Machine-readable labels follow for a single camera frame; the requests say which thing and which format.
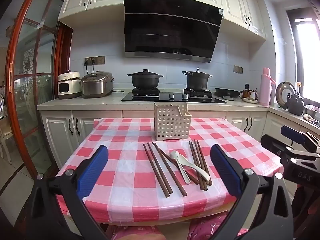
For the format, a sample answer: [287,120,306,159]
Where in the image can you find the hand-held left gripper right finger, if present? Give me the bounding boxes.
[210,144,294,240]

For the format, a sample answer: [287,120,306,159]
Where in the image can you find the black range hood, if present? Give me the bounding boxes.
[124,0,224,63]

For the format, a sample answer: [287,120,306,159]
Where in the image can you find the white dining chair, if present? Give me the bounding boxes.
[0,124,13,165]

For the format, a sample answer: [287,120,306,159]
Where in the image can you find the cream soup spoon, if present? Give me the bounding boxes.
[177,156,210,180]
[169,150,190,185]

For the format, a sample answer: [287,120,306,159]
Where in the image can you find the black stock pot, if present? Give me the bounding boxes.
[182,67,213,92]

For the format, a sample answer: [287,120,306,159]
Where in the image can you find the red wooden glass door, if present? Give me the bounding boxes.
[5,0,74,193]

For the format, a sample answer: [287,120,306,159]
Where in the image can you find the white air fryer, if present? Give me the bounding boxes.
[57,70,82,100]

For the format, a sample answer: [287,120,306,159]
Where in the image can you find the black glass gas cooktop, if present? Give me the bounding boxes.
[121,87,227,104]

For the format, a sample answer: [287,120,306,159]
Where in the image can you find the black frying pan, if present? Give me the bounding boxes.
[214,87,244,98]

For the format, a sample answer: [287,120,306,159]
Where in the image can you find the brown wooden chopstick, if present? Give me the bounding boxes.
[152,142,188,197]
[143,143,170,198]
[154,143,200,184]
[188,141,203,191]
[147,142,174,194]
[194,139,210,184]
[190,140,208,191]
[197,139,213,186]

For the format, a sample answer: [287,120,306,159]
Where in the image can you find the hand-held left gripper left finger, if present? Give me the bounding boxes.
[24,144,109,240]

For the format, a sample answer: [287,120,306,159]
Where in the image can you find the bronze wall socket panel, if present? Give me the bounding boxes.
[84,55,106,65]

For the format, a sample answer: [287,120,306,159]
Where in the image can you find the pink thermos flask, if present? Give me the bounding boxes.
[259,67,275,107]

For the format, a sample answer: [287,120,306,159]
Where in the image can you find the steel pot lid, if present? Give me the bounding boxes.
[276,81,297,110]

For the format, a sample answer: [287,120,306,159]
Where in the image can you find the speckled kitchen countertop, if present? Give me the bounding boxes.
[37,91,320,130]

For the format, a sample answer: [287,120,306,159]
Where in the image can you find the black kettle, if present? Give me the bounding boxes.
[286,92,305,117]

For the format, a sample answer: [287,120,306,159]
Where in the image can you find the silver rice cooker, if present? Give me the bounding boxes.
[80,71,115,98]

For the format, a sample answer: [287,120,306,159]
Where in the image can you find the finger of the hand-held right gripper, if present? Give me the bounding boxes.
[260,134,300,159]
[280,126,320,153]

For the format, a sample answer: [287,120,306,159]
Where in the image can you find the dark framed window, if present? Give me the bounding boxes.
[285,7,320,100]

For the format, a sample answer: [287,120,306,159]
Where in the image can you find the beige perforated utensil holder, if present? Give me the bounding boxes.
[154,102,192,141]

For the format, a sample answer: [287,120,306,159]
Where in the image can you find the black casserole pot with lid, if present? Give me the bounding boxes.
[127,69,164,90]

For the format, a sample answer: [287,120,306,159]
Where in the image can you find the red white checkered tablecloth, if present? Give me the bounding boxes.
[55,117,284,223]

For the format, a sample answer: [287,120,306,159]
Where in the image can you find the person's pink patterned pants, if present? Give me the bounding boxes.
[105,211,250,240]

